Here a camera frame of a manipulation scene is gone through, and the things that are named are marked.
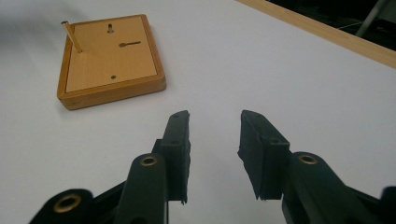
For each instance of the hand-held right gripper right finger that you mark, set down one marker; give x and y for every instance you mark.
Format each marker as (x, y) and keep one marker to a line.
(264, 161)

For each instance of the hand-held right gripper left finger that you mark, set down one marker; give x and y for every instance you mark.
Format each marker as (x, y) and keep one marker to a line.
(176, 155)

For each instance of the wooden photo frame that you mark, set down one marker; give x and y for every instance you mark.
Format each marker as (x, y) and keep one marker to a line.
(109, 62)

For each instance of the white paper sheet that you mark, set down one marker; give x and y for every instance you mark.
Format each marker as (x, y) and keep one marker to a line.
(233, 77)

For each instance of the grey metal pole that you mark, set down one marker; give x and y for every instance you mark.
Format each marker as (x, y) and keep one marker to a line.
(370, 18)

